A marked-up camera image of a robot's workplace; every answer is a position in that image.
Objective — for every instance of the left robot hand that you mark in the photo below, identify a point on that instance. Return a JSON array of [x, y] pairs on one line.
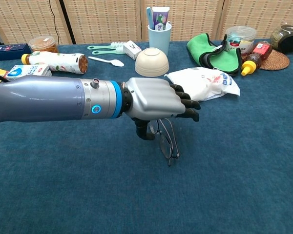
[[151, 97]]

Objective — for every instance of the thin metal eyeglasses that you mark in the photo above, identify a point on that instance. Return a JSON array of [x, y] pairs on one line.
[[164, 143]]

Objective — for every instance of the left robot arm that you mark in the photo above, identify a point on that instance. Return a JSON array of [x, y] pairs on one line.
[[39, 97]]

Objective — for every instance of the beige upturned bowl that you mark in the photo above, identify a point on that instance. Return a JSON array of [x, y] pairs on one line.
[[151, 63]]

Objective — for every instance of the white plastic spoon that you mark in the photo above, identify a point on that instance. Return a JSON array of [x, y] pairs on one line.
[[116, 63]]

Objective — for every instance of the small white cardboard box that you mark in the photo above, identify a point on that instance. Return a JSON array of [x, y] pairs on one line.
[[131, 50]]

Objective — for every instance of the white plastic food bag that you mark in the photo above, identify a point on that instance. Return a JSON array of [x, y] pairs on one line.
[[205, 83]]

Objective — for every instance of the light blue plastic cup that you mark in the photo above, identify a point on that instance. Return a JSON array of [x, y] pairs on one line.
[[160, 39]]

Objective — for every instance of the light blue toothbrush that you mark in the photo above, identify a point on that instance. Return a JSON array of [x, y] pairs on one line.
[[150, 17]]

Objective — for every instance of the purple white toothpaste tube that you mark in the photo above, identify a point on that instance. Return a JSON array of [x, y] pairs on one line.
[[161, 17]]

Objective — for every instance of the green cloth black trim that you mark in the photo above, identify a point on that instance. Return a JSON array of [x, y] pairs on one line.
[[224, 61]]

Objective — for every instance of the bamboo folding screen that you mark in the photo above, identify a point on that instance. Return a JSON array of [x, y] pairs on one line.
[[100, 19]]

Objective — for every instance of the blue carpet table cover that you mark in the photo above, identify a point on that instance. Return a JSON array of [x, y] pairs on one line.
[[161, 195]]

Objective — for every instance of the white labelled drink bottle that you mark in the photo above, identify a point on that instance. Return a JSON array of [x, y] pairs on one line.
[[56, 61]]

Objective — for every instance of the clear plastic candy jar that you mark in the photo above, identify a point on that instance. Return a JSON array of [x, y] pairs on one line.
[[241, 39]]

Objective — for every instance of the honey bottle yellow cap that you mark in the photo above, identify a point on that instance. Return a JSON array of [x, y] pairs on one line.
[[255, 59]]

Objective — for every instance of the black tripod stand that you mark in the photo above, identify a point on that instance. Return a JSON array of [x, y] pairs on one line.
[[67, 22]]

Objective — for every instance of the orange snack plastic jar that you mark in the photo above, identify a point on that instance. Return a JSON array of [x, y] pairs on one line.
[[42, 44]]

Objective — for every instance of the white blue milk carton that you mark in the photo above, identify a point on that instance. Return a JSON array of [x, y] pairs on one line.
[[27, 70]]

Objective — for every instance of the round woven rattan coaster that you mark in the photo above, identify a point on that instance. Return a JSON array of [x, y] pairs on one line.
[[276, 62]]

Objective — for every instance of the glass jar black lid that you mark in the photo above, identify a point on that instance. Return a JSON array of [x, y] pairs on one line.
[[283, 36]]

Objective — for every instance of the navy blue rectangular box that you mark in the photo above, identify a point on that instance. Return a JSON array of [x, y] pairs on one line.
[[7, 52]]

